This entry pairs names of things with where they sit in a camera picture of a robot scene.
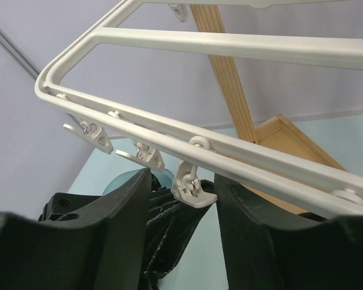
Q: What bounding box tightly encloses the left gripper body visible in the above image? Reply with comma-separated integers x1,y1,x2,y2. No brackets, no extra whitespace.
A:
38,192,105,224

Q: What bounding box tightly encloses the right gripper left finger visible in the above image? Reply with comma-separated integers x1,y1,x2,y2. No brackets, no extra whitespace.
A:
0,169,151,289

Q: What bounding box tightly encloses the blue plastic sock basin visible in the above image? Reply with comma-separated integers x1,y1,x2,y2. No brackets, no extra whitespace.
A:
102,169,174,196

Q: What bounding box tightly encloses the white plastic clip hanger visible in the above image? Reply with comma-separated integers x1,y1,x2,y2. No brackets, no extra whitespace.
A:
34,1,363,218

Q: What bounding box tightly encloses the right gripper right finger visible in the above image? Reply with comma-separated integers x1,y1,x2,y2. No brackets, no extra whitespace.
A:
214,175,363,289

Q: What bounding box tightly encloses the wooden hanger stand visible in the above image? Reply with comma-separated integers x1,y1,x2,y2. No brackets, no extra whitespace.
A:
189,0,348,215

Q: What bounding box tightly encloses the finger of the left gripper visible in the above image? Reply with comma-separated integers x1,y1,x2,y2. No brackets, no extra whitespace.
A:
139,188,210,289

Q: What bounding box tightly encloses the aluminium frame post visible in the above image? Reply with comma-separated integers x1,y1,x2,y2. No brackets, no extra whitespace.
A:
0,27,41,80

